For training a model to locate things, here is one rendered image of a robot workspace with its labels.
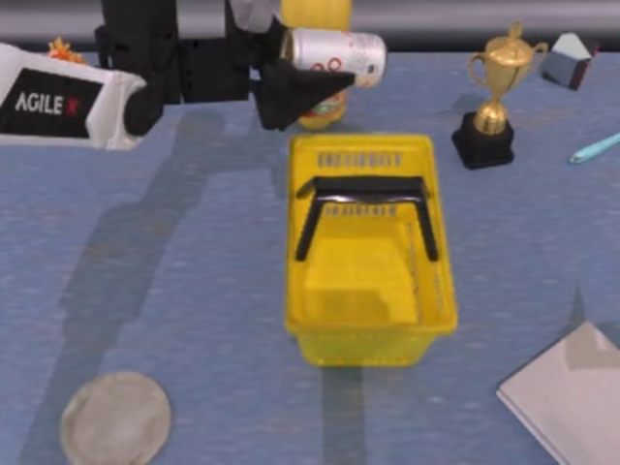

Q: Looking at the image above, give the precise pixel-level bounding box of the white soda can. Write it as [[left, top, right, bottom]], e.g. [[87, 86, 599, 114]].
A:
[[279, 27, 388, 91]]

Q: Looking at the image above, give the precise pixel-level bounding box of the yellow bottle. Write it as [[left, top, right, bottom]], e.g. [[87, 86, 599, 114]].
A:
[[279, 0, 354, 132]]

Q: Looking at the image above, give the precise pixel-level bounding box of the small orange toy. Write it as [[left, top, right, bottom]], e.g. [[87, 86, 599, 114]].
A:
[[46, 37, 89, 65]]

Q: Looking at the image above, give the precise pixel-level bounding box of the gold trophy on black base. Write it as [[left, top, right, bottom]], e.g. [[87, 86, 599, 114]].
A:
[[450, 20, 549, 171]]

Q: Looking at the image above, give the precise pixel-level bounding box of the grey and dark carton box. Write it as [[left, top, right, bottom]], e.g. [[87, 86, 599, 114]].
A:
[[539, 32, 602, 92]]

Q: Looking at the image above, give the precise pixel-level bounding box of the teal pen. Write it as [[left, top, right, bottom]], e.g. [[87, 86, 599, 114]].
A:
[[568, 131, 620, 167]]

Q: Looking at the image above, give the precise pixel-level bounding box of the round grey plate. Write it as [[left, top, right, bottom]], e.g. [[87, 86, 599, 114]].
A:
[[59, 371, 173, 465]]

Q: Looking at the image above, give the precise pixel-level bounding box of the white paper sheet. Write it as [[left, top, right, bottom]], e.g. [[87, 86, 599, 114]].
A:
[[495, 319, 620, 465]]

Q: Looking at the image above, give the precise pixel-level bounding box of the yellow plastic shopping basket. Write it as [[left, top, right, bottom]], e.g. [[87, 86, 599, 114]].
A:
[[282, 133, 460, 370]]

